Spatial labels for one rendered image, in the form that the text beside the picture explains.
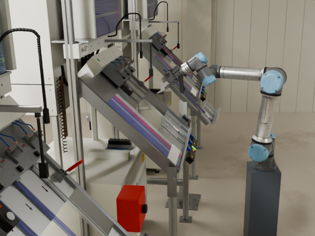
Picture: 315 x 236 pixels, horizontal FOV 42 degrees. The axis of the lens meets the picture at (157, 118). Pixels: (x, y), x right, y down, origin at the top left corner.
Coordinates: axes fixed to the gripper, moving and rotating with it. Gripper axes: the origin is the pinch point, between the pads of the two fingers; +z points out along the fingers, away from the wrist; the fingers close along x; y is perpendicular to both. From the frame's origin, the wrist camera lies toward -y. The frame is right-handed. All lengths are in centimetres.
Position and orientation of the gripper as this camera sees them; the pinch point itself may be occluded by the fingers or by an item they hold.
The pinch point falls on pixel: (159, 91)
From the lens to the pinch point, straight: 256.0
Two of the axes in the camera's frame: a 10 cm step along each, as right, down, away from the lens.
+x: -1.6, 3.0, -9.4
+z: -7.9, 5.3, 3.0
